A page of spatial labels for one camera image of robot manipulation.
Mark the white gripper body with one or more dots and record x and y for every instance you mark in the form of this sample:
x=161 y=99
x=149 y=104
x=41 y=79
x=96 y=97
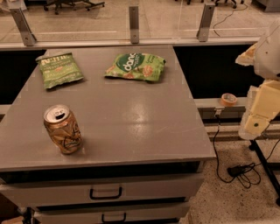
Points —
x=269 y=57

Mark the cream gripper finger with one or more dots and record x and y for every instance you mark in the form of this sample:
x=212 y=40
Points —
x=263 y=105
x=247 y=57

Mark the green rice chip bag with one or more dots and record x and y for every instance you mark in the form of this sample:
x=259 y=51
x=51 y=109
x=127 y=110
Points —
x=137 y=66

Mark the green jalapeno chip bag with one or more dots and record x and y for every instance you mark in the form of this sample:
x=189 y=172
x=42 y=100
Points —
x=58 y=69

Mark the orange soda can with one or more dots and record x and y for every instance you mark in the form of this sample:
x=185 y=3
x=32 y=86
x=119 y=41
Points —
x=62 y=128

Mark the orange tape roll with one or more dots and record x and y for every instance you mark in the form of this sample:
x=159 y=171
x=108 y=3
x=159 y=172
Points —
x=228 y=100

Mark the black stand leg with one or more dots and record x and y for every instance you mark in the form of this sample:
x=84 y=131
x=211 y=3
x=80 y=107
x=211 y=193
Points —
x=268 y=169

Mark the lower grey drawer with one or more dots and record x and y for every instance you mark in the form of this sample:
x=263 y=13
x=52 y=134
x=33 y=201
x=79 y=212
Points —
x=137 y=214

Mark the grey drawer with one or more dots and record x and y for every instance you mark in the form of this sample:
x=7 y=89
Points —
x=61 y=193
x=137 y=214

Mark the black office chair base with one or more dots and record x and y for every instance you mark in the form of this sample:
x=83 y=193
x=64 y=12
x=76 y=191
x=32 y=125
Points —
x=72 y=3

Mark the upper grey drawer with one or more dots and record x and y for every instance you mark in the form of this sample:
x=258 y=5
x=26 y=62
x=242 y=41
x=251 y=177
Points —
x=61 y=193

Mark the right metal bracket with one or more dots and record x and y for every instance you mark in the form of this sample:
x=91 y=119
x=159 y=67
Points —
x=205 y=22

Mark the metal bracket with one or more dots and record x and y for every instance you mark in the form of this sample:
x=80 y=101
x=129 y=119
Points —
x=27 y=36
x=134 y=24
x=205 y=22

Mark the middle metal bracket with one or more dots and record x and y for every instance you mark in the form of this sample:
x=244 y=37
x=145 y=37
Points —
x=134 y=24

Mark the left metal bracket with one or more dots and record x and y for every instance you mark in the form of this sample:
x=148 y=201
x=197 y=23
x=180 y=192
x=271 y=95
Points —
x=27 y=36

